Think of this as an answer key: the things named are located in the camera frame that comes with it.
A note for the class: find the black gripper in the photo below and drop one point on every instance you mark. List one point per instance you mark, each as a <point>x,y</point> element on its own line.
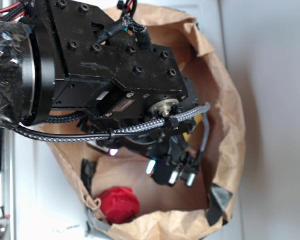
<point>164,146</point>

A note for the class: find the red paper ball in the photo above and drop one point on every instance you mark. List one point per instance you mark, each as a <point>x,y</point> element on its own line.
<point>119,205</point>

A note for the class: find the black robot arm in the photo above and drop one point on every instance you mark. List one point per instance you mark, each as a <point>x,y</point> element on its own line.
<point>69,73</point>

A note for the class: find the yellow sponge piece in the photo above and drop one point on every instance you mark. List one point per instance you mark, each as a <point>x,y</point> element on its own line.
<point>187,135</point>

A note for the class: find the brown paper bag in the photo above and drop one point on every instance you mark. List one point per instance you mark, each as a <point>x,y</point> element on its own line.
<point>178,212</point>

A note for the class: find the white plastic tray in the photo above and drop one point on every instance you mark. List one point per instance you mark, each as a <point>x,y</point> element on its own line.
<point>45,205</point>

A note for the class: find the aluminium frame rail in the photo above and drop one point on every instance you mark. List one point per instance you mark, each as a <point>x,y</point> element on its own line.
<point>7,190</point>

